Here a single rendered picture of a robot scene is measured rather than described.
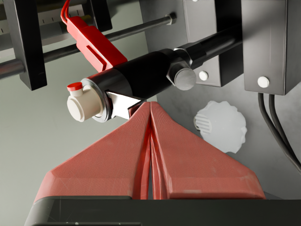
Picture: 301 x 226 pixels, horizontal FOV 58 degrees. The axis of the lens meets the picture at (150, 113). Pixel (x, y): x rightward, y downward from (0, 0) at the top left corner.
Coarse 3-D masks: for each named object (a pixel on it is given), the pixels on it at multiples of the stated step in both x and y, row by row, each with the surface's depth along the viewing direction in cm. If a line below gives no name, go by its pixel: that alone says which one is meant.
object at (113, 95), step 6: (108, 90) 15; (108, 96) 15; (114, 96) 14; (120, 96) 14; (126, 96) 14; (132, 96) 14; (114, 102) 15; (120, 102) 14; (126, 102) 14; (132, 102) 14; (114, 108) 15; (120, 108) 15; (114, 114) 15; (120, 114) 15; (126, 114) 14
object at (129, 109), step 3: (144, 99) 13; (138, 102) 13; (141, 102) 13; (132, 105) 13; (135, 105) 13; (138, 105) 13; (126, 108) 13; (129, 108) 12; (132, 108) 13; (135, 108) 13; (126, 111) 13; (129, 111) 12; (132, 111) 13; (135, 111) 13; (129, 114) 13; (132, 114) 13; (129, 117) 13
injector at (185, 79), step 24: (240, 24) 25; (168, 48) 19; (192, 48) 20; (216, 48) 22; (120, 72) 16; (144, 72) 17; (168, 72) 18; (192, 72) 16; (144, 96) 17; (96, 120) 16
